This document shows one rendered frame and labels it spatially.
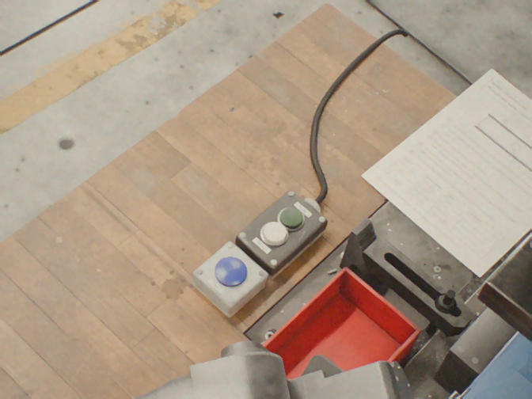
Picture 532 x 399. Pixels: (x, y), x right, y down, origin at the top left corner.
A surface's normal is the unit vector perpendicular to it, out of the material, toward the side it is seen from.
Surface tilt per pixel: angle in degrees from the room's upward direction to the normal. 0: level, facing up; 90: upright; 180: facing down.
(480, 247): 1
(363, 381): 29
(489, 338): 0
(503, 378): 4
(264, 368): 17
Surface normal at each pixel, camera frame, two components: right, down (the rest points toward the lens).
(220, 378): -0.20, -0.49
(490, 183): 0.11, -0.55
